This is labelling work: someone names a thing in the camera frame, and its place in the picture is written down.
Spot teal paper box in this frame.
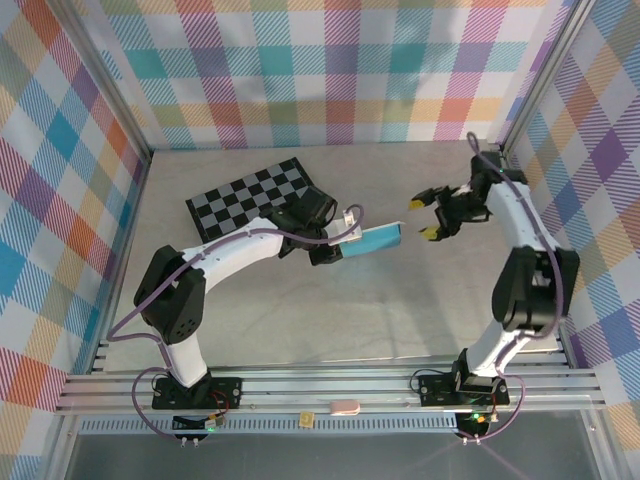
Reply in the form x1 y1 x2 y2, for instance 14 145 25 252
339 218 404 260

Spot black grey folding chessboard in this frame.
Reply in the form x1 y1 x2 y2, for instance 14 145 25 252
185 157 312 244

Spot small electronics board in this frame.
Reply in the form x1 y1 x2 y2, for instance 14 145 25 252
172 413 224 434
457 410 494 434

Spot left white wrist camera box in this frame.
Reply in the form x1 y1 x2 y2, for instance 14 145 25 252
327 213 365 247

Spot aluminium mounting rail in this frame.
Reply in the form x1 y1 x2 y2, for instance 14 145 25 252
53 366 610 417

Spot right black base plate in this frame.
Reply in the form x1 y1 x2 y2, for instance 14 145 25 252
417 372 511 407

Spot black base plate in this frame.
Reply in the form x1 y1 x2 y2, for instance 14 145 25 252
151 375 244 412
417 372 511 407

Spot aluminium corner post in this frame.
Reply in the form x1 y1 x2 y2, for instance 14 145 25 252
62 0 154 161
497 0 600 159

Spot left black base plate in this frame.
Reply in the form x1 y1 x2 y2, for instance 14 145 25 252
151 375 244 412

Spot aluminium side rail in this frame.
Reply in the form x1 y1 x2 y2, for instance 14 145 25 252
491 142 576 371
89 149 152 374

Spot slotted grey cable duct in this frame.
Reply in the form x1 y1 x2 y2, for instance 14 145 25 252
78 417 464 436

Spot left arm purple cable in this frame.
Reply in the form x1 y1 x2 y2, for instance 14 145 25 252
108 203 365 444

